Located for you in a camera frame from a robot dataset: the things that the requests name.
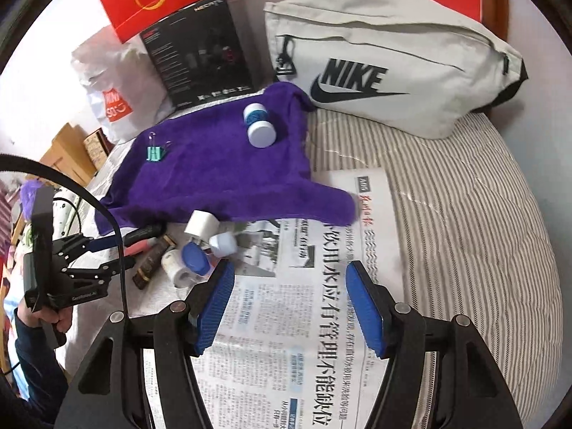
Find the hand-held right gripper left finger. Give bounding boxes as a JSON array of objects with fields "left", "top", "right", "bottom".
[{"left": 54, "top": 259, "right": 236, "bottom": 429}]

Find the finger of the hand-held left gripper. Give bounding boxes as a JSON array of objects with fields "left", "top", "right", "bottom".
[
  {"left": 63, "top": 257, "right": 137, "bottom": 287},
  {"left": 53, "top": 232, "right": 135, "bottom": 262}
]

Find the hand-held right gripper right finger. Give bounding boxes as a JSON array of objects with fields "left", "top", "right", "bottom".
[{"left": 345, "top": 259, "right": 523, "bottom": 429}]

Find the brown patterned tube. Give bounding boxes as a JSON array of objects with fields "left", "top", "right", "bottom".
[{"left": 133, "top": 235, "right": 177, "bottom": 290}]

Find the black pen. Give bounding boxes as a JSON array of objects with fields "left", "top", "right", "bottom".
[{"left": 118, "top": 224, "right": 168, "bottom": 251}]

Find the white paper roll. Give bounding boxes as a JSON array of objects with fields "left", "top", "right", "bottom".
[
  {"left": 161, "top": 248, "right": 197, "bottom": 287},
  {"left": 184, "top": 209, "right": 221, "bottom": 242}
]

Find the white charger plug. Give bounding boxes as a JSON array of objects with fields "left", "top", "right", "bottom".
[{"left": 210, "top": 231, "right": 237, "bottom": 257}]

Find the person's left forearm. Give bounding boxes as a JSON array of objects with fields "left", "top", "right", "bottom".
[{"left": 0, "top": 308, "right": 69, "bottom": 407}]

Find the person's left hand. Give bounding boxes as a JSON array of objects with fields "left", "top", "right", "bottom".
[{"left": 18, "top": 297, "right": 74, "bottom": 336}]

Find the white spotted pillow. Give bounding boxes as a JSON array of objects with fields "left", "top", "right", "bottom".
[{"left": 51, "top": 197, "right": 97, "bottom": 237}]

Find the pink patterned curtain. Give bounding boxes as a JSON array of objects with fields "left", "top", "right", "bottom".
[{"left": 0, "top": 174, "right": 28, "bottom": 278}]

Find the newspaper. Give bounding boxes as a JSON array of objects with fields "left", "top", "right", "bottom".
[{"left": 129, "top": 167, "right": 405, "bottom": 429}]

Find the purple plush toy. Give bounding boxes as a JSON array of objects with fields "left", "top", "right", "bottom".
[{"left": 20, "top": 181, "right": 52, "bottom": 202}]

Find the small framed picture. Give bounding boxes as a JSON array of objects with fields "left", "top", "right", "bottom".
[{"left": 84, "top": 127, "right": 108, "bottom": 166}]

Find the green binder clip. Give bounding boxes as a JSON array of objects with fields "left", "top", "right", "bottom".
[{"left": 145, "top": 130, "right": 175, "bottom": 162}]

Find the purple towel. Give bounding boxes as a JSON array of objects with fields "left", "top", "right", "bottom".
[{"left": 95, "top": 81, "right": 356, "bottom": 237}]

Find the white plastic shopping bag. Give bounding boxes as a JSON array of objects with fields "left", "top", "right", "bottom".
[{"left": 71, "top": 27, "right": 175, "bottom": 144}]

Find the white round bottle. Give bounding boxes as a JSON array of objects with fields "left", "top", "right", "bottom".
[{"left": 247, "top": 120, "right": 278, "bottom": 149}]

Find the black product box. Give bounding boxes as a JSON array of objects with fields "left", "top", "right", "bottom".
[{"left": 139, "top": 0, "right": 269, "bottom": 110}]

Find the red gift bag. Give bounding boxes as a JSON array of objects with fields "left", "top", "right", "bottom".
[{"left": 89, "top": 0, "right": 257, "bottom": 44}]

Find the beige sling bag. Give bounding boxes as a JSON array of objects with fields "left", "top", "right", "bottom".
[{"left": 263, "top": 0, "right": 528, "bottom": 140}]

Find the black cable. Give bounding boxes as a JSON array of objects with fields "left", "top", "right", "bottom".
[{"left": 0, "top": 154, "right": 130, "bottom": 318}]

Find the wooden bed frame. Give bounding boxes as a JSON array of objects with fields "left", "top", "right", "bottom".
[{"left": 38, "top": 123, "right": 97, "bottom": 184}]

